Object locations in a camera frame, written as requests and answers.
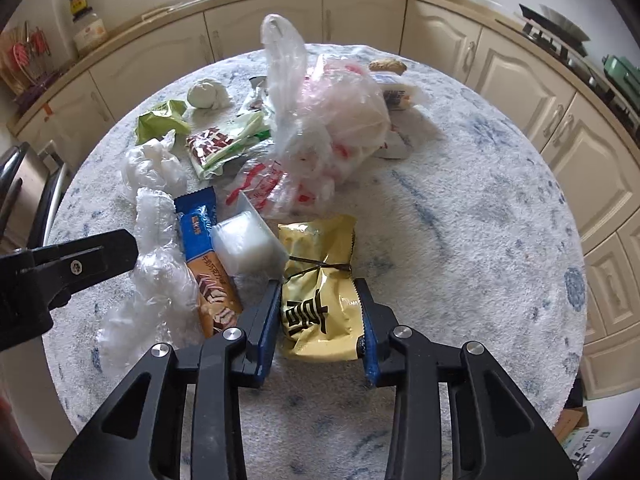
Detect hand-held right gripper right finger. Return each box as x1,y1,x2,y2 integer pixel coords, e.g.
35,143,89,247
352,277,578,480

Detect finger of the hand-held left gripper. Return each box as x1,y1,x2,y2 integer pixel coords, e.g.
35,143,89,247
0,229,140,351

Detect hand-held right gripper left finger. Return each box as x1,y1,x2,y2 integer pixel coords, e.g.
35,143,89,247
50,279,283,480

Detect yellow snack packet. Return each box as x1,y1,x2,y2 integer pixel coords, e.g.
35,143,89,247
276,214,366,363

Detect clear plastic wrap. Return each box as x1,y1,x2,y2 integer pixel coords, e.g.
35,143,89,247
97,187,206,361

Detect green red noodle packet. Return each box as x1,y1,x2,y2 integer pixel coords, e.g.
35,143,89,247
186,112,273,182

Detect clear plastic tray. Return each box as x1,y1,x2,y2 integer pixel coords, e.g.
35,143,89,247
210,190,290,277

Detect white crumpled plastic bag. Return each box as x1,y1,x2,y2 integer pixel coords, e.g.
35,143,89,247
121,130,188,197

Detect blue orange biscuit wrapper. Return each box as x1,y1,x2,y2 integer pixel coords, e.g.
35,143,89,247
173,186,244,339

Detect green crumpled wrapper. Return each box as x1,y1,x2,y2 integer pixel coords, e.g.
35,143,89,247
136,100,192,143

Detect red white plastic wrapper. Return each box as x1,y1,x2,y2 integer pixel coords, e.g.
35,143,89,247
375,132,416,160

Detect cardboard box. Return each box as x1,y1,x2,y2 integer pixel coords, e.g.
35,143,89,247
552,406,591,443

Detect large glass jar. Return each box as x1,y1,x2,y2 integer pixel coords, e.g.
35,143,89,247
69,0,108,58

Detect large clear plastic bag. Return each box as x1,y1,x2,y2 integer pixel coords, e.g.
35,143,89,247
225,13,393,216

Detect white blue printed packet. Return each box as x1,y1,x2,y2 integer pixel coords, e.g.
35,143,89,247
372,74,442,160

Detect small silver yellow wrapper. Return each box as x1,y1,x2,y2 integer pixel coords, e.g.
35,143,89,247
242,76,271,113

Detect white green rice bag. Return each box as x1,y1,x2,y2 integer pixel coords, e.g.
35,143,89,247
562,425,618,471

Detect cream kitchen cabinets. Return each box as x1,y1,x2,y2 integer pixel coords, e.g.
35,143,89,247
7,0,640,401

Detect black gas stove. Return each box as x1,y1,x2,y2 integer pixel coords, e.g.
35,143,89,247
520,4,616,106

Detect metal frame chair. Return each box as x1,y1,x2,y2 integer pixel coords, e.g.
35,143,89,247
0,141,71,251

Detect rack with red-handled tools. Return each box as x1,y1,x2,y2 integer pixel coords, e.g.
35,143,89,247
12,22,68,106

